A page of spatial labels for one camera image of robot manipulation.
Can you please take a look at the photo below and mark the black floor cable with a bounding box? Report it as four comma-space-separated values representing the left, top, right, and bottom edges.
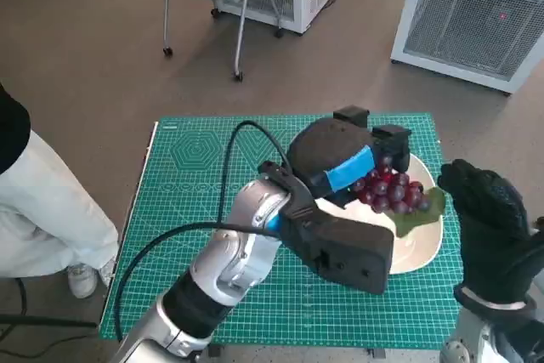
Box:
0, 275, 31, 317

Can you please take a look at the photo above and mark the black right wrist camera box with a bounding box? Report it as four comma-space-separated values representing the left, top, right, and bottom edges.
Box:
507, 314, 544, 363

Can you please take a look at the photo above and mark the green cutting mat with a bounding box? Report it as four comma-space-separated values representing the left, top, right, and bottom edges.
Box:
98, 113, 467, 343

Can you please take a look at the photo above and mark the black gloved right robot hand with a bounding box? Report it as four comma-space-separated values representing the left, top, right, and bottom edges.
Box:
436, 157, 544, 308

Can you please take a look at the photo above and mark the red toy grape bunch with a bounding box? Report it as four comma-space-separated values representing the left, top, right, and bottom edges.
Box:
350, 154, 447, 237

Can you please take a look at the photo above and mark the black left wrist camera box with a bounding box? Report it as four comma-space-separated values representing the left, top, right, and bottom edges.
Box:
258, 160, 395, 296

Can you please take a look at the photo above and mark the black floor bar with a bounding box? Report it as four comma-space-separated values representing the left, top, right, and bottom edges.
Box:
0, 313, 98, 330

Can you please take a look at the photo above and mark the person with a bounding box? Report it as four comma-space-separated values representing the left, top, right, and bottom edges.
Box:
0, 80, 121, 299

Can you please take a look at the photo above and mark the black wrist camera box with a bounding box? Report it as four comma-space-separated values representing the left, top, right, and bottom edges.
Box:
258, 160, 395, 296
507, 314, 544, 363

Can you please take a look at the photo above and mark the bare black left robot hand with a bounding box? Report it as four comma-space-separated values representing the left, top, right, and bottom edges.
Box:
286, 105, 414, 212

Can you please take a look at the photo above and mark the white square plate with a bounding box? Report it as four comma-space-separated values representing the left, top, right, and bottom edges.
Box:
288, 128, 445, 276

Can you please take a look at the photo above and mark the white cabinet with mesh front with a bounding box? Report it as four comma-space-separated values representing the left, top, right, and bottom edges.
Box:
389, 0, 544, 98

